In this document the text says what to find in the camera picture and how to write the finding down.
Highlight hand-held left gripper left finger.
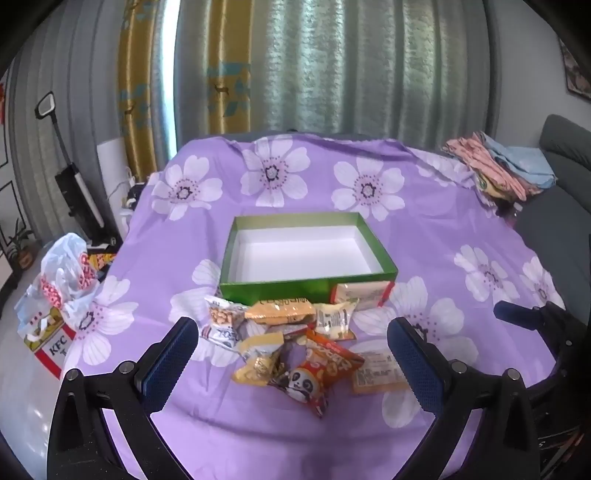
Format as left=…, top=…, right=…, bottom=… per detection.
left=48, top=316, right=200, bottom=480

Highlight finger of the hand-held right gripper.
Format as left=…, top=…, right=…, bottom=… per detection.
left=493, top=300, right=576, bottom=365

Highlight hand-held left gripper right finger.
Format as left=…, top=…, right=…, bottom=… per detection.
left=387, top=316, right=539, bottom=480

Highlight white peanut snack packet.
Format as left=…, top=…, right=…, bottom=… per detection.
left=199, top=296, right=250, bottom=352

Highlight golden yellow snack packet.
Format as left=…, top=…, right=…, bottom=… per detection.
left=231, top=333, right=284, bottom=387

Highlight orange panda snack packet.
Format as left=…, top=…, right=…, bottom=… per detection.
left=270, top=328, right=365, bottom=418

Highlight white green snack packet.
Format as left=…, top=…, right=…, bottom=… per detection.
left=314, top=299, right=360, bottom=342

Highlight orange long snack packet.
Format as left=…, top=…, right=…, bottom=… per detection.
left=244, top=298, right=317, bottom=326

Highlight green cardboard box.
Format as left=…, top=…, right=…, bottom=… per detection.
left=218, top=212, right=399, bottom=301

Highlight grey sofa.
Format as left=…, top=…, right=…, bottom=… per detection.
left=512, top=114, right=591, bottom=315

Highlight purple floral blanket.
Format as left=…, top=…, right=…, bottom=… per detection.
left=74, top=134, right=566, bottom=480

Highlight red white paper bag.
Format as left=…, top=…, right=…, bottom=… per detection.
left=23, top=305, right=79, bottom=381

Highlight small pink snack packet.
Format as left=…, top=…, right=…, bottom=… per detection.
left=279, top=323, right=309, bottom=342

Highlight white red plastic bag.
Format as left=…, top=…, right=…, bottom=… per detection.
left=16, top=233, right=112, bottom=333

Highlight light blue folded cloth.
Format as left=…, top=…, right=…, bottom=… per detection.
left=480, top=134, right=557, bottom=190

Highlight pink striped folded cloth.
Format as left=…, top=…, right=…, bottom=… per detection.
left=441, top=133, right=543, bottom=201

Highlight black white power plug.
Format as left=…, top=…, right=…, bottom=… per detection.
left=121, top=175, right=148, bottom=209

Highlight potted plant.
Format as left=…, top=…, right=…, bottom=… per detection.
left=0, top=217, right=40, bottom=273

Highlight black upright vacuum cleaner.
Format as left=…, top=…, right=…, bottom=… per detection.
left=36, top=92, right=105, bottom=245

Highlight white cabinet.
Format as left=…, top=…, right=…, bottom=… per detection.
left=97, top=136, right=139, bottom=241

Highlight yellow patterned curtain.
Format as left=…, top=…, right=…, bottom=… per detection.
left=117, top=0, right=178, bottom=185

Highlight grey green shiny curtain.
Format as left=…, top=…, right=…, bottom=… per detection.
left=175, top=0, right=497, bottom=148

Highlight grey pleated curtain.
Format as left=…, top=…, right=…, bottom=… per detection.
left=9, top=0, right=125, bottom=241

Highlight dark framed wall picture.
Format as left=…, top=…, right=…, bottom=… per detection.
left=556, top=37, right=591, bottom=100

